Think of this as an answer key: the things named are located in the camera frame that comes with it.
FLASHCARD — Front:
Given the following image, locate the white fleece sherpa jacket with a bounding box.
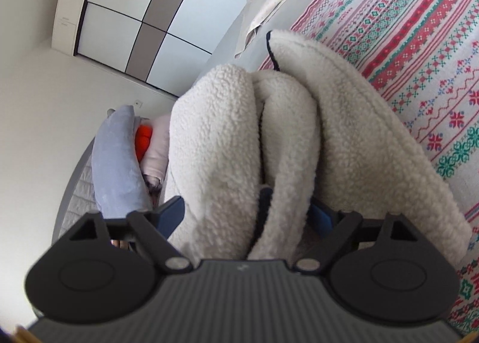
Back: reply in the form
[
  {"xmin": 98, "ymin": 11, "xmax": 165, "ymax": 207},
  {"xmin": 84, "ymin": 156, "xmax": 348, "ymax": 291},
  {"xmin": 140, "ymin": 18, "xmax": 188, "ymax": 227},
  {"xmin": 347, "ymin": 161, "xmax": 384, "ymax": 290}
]
[{"xmin": 162, "ymin": 30, "xmax": 472, "ymax": 264}]

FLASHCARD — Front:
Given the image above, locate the grey blue pillow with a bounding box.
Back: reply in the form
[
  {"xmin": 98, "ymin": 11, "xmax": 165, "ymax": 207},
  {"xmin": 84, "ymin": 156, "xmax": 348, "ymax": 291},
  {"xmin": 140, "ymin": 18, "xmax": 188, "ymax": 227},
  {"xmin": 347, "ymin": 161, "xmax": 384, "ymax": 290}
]
[{"xmin": 91, "ymin": 105, "xmax": 152, "ymax": 219}]

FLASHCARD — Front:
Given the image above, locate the pale pink pillow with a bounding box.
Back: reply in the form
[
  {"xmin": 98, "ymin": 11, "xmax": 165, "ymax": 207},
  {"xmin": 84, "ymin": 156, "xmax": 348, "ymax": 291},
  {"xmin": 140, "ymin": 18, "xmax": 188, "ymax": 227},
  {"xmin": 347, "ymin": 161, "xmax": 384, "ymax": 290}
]
[{"xmin": 140, "ymin": 114, "xmax": 171, "ymax": 191}]

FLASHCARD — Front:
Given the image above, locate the grey quilted headboard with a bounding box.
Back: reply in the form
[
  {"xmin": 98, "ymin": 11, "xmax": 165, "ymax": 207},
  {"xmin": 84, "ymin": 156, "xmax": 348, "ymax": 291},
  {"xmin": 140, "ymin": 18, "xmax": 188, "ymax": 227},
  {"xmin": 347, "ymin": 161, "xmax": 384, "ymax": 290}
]
[{"xmin": 51, "ymin": 140, "xmax": 97, "ymax": 244}]

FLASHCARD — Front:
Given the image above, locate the orange plush toy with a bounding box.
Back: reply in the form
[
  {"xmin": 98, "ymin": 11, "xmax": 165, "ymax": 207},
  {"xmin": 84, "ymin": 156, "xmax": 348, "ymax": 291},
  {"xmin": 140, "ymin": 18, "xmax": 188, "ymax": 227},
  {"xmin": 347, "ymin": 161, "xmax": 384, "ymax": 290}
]
[{"xmin": 135, "ymin": 125, "xmax": 153, "ymax": 162}]

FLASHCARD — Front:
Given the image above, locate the white grey sliding wardrobe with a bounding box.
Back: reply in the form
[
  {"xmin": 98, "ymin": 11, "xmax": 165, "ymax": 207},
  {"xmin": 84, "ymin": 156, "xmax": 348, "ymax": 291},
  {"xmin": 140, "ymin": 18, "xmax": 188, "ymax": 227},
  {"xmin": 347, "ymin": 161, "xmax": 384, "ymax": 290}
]
[{"xmin": 51, "ymin": 0, "xmax": 247, "ymax": 97}]

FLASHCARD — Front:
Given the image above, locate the grey bed sheet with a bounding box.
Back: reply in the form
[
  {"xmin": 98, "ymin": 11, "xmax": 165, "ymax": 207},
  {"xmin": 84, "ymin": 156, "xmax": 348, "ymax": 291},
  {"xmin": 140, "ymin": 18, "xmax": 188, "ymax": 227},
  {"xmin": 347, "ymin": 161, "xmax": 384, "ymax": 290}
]
[{"xmin": 170, "ymin": 0, "xmax": 378, "ymax": 211}]

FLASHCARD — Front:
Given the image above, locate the patterned red green bedspread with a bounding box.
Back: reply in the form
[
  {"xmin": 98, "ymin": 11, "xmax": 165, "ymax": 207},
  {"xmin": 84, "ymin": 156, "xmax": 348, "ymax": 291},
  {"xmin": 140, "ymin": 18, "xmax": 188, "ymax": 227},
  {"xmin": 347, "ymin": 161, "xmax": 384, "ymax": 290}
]
[{"xmin": 257, "ymin": 0, "xmax": 479, "ymax": 336}]

